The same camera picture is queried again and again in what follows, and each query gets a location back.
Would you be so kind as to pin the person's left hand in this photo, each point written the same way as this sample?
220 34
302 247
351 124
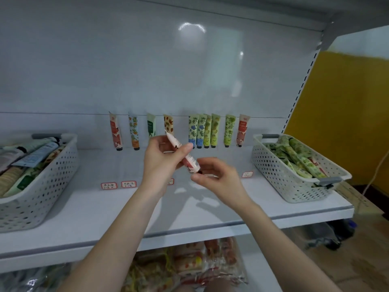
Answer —
159 167

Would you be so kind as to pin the person's right hand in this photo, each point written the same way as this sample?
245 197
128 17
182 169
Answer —
225 185

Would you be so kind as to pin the white brown-print hand cream tube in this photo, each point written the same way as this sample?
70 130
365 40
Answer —
193 164

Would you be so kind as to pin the row of hand cream tubes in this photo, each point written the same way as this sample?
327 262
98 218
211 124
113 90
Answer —
230 130

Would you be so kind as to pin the blue floral hand cream tube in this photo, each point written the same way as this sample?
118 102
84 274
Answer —
201 130

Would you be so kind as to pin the white perforated plastic basket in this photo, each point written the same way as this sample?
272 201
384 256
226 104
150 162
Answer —
42 194
285 182

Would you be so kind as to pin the pile of green hand cream tubes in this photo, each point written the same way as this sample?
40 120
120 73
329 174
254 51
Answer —
295 156

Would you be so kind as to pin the white metal shelf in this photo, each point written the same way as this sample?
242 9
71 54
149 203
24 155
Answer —
91 222

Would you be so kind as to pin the person's left forearm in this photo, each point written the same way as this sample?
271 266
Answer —
115 246

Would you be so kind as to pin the person's right forearm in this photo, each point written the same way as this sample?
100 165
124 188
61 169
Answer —
285 252

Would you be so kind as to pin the clear divider tray with labels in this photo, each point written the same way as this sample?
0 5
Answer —
109 186

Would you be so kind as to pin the pile of snack packets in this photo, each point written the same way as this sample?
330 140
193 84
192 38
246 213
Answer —
194 261

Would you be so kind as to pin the cluster of green bottles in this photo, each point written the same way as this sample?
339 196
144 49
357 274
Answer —
346 229

